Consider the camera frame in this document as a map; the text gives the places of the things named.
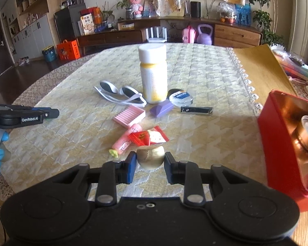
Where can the black speaker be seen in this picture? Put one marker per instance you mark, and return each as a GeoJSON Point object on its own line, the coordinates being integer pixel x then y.
{"type": "Point", "coordinates": [195, 9]}

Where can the large green houseplant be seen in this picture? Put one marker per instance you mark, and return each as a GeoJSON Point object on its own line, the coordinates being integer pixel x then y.
{"type": "Point", "coordinates": [264, 18]}

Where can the gold round ball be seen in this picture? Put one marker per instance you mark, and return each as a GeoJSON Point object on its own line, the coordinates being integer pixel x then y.
{"type": "Point", "coordinates": [151, 157]}

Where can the pile of colourful bags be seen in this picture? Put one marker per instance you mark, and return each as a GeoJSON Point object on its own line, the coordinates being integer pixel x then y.
{"type": "Point", "coordinates": [292, 64]}

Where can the quilted yellow table mat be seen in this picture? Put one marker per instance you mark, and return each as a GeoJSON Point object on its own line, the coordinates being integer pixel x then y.
{"type": "Point", "coordinates": [208, 82]}

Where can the wooden tv cabinet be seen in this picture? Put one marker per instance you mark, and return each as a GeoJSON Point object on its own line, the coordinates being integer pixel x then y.
{"type": "Point", "coordinates": [233, 34]}

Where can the black nail clipper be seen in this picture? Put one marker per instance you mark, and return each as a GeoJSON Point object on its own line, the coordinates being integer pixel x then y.
{"type": "Point", "coordinates": [196, 110]}

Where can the pink cartoon tube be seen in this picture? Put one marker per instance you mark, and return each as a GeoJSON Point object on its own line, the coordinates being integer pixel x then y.
{"type": "Point", "coordinates": [124, 141]}

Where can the dark wooden door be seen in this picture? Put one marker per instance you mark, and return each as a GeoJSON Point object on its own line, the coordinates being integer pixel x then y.
{"type": "Point", "coordinates": [0, 51]}

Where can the small potted green plant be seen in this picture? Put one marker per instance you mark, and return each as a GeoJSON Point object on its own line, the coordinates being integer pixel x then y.
{"type": "Point", "coordinates": [106, 14]}

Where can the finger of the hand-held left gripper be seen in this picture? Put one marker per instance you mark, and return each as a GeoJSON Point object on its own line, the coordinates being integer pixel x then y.
{"type": "Point", "coordinates": [42, 109]}
{"type": "Point", "coordinates": [52, 113]}

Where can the pair of shoes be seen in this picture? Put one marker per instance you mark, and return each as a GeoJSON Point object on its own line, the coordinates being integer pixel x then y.
{"type": "Point", "coordinates": [23, 61]}

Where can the purple eraser block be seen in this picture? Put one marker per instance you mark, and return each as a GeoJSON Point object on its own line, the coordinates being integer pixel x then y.
{"type": "Point", "coordinates": [161, 108]}

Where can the white sunglasses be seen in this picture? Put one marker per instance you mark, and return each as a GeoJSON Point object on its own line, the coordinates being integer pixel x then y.
{"type": "Point", "coordinates": [128, 93]}

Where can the pink small bag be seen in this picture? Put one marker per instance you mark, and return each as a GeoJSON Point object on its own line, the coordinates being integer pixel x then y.
{"type": "Point", "coordinates": [189, 35]}

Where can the white wall cabinets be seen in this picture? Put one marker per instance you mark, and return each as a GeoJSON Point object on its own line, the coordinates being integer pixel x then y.
{"type": "Point", "coordinates": [30, 35]}

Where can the red white candy packet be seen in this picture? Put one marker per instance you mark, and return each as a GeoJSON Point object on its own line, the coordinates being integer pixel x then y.
{"type": "Point", "coordinates": [157, 135]}

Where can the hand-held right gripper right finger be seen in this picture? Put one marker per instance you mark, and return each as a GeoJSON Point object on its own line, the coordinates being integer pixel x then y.
{"type": "Point", "coordinates": [169, 170]}

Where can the pink doll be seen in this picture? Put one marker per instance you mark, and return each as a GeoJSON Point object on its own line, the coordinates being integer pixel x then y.
{"type": "Point", "coordinates": [135, 3]}

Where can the small glass bottle black cap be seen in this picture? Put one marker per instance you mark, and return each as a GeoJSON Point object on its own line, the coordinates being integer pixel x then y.
{"type": "Point", "coordinates": [181, 98]}

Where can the white router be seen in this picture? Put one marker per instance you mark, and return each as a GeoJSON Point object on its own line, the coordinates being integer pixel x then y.
{"type": "Point", "coordinates": [156, 37]}

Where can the red tin box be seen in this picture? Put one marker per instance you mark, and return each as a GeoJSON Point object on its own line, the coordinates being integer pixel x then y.
{"type": "Point", "coordinates": [279, 158]}

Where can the pink ribbed tray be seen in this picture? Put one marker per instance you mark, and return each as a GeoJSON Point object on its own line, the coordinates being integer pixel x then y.
{"type": "Point", "coordinates": [129, 115]}

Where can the potted orchid plant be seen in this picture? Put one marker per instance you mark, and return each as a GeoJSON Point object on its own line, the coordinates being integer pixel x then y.
{"type": "Point", "coordinates": [125, 5]}

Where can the purple kettlebell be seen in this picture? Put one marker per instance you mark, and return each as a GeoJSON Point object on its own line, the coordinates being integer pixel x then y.
{"type": "Point", "coordinates": [204, 37]}

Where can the white bottle yellow label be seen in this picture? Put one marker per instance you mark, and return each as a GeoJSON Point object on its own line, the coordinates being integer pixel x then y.
{"type": "Point", "coordinates": [153, 76]}

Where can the black cabinet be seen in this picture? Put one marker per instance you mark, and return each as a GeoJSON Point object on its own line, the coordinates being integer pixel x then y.
{"type": "Point", "coordinates": [69, 23]}

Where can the clear plastic fruit bag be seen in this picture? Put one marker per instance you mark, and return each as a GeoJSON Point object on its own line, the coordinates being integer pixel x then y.
{"type": "Point", "coordinates": [226, 12]}

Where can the orange carton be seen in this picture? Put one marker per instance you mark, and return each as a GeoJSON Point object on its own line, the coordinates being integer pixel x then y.
{"type": "Point", "coordinates": [97, 15]}

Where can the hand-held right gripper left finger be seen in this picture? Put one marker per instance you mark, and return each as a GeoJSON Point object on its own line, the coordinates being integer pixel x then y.
{"type": "Point", "coordinates": [131, 169]}

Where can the orange gift box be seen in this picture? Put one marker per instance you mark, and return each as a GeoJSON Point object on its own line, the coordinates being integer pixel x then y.
{"type": "Point", "coordinates": [68, 50]}

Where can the teal waste bin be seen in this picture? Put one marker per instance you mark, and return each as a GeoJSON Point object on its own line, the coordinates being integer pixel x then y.
{"type": "Point", "coordinates": [49, 54]}

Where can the printed cereal bag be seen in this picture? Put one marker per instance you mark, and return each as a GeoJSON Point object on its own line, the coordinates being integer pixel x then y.
{"type": "Point", "coordinates": [87, 25]}

